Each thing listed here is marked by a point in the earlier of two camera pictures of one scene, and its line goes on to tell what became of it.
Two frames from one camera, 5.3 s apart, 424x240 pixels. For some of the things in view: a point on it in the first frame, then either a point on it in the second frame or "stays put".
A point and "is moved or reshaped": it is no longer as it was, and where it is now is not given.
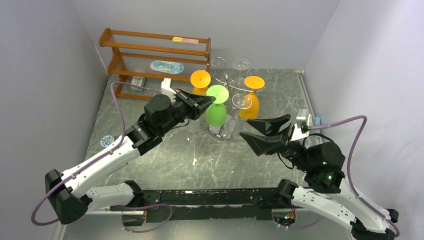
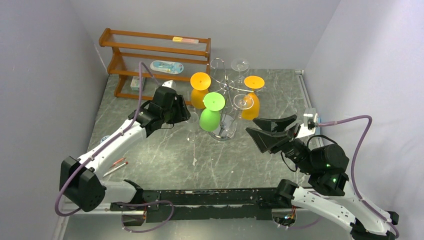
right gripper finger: (262, 144) → (266, 140)
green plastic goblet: (216, 111) is moved or reshaped
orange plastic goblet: (249, 109) stays put
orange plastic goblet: (200, 80) stays put
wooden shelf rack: (155, 55) stays put
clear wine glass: (241, 64) stays put
